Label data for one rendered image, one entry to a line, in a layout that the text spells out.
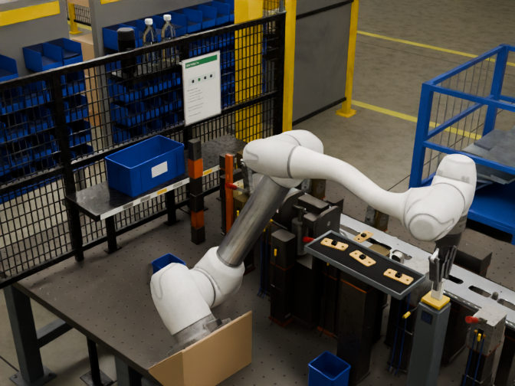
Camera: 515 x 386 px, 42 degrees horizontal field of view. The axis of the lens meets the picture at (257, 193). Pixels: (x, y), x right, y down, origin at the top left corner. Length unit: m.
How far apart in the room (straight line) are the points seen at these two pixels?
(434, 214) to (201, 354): 0.94
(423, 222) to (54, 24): 3.01
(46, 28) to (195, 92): 1.36
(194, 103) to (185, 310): 1.16
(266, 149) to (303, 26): 3.54
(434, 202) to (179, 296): 0.98
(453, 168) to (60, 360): 2.40
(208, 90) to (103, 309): 1.11
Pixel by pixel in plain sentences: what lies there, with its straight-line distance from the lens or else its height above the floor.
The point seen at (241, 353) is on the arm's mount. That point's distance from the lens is 2.37.
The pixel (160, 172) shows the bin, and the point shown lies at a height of 1.08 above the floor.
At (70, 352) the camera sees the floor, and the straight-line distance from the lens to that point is 3.64.
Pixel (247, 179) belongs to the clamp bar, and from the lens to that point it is 2.65.
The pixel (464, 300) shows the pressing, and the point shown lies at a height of 1.00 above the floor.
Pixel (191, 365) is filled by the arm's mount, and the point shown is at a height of 0.85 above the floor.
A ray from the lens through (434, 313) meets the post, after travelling 2.02.
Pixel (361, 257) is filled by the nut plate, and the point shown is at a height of 1.17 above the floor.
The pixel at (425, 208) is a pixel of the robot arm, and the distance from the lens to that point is 1.65.
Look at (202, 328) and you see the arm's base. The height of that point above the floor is 0.90.
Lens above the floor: 2.35
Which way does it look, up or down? 29 degrees down
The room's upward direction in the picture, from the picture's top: 1 degrees clockwise
